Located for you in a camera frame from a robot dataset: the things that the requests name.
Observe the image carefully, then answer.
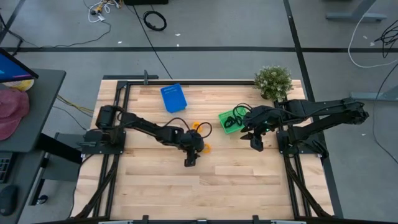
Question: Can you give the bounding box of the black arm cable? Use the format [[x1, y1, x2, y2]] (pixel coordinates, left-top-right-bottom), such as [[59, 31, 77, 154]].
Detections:
[[232, 102, 253, 127], [164, 117, 214, 140]]

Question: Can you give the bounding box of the black overhead light bar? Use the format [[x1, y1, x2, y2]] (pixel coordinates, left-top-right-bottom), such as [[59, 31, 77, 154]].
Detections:
[[98, 215, 308, 224]]

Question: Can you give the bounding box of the black computer mouse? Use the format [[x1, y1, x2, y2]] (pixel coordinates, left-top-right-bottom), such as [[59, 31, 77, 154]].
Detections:
[[0, 185, 19, 217]]

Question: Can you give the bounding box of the black coiled floor cable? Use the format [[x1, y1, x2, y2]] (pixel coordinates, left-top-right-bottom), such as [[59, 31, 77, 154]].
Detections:
[[132, 4, 174, 80]]

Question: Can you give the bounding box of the white cable bundle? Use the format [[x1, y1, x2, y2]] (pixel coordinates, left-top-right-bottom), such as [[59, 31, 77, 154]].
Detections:
[[88, 0, 121, 24]]

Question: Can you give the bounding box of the white floor cable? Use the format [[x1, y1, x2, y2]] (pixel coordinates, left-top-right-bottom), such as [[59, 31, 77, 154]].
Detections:
[[347, 14, 398, 68]]

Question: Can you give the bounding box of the black keyboard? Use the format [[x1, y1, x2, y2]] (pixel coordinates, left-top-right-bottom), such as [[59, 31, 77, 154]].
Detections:
[[0, 151, 12, 184]]

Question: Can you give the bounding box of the black cable bundle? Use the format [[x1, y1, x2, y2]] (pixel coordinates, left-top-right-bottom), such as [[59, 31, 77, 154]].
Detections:
[[374, 19, 398, 59]]

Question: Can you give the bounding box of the thin black floor cable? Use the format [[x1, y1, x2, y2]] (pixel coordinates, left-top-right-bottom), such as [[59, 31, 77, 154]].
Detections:
[[52, 105, 88, 131]]

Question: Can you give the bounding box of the grey desk leg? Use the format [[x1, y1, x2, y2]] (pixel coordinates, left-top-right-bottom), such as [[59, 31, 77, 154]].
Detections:
[[325, 0, 379, 22], [350, 85, 398, 102]]

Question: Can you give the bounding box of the black aluminium table frame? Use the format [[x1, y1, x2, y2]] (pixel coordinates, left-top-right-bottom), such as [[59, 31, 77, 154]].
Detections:
[[72, 70, 336, 224]]

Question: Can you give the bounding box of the pink cap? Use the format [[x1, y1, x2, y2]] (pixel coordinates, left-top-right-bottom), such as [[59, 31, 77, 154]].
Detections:
[[0, 88, 31, 141]]

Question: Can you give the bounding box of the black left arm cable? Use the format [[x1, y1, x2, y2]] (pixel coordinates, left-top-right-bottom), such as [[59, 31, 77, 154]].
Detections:
[[164, 117, 214, 140]]

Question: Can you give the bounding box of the yellow round container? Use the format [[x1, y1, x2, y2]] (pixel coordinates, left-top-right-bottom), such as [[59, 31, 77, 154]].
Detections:
[[2, 79, 35, 92]]

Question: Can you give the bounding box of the black box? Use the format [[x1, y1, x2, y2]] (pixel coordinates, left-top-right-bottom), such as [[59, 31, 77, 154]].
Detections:
[[123, 0, 169, 6]]

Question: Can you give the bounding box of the green plastic basket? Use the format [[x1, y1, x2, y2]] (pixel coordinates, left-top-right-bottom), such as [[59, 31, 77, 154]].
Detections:
[[218, 107, 249, 135]]

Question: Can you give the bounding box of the black spring keychain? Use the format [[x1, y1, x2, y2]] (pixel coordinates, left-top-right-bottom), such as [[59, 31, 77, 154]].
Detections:
[[223, 116, 237, 129]]

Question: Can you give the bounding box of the yellow floor cable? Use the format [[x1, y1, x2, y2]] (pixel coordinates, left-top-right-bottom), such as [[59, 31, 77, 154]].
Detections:
[[55, 95, 95, 114]]

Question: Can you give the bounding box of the grey keyboard desk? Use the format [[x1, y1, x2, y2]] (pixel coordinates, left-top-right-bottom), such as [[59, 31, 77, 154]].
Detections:
[[0, 132, 83, 224]]

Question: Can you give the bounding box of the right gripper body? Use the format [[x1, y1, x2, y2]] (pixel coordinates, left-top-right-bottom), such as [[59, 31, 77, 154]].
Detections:
[[241, 105, 282, 134]]

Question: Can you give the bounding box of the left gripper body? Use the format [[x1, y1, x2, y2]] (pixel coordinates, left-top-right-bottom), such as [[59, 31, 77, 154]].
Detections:
[[178, 129, 206, 155]]

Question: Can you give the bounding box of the potted green plant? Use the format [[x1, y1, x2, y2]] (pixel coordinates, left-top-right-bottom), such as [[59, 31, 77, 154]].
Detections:
[[254, 65, 294, 102]]

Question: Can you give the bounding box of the black desk monitor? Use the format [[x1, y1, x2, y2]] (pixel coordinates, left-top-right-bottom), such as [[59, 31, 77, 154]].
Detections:
[[0, 48, 40, 84]]

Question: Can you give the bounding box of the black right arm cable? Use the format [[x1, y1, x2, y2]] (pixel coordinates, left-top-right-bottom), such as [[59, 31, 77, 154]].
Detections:
[[232, 102, 253, 127]]

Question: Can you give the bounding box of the blue plastic basket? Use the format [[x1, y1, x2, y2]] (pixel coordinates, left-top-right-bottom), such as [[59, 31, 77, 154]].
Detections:
[[160, 83, 188, 114]]

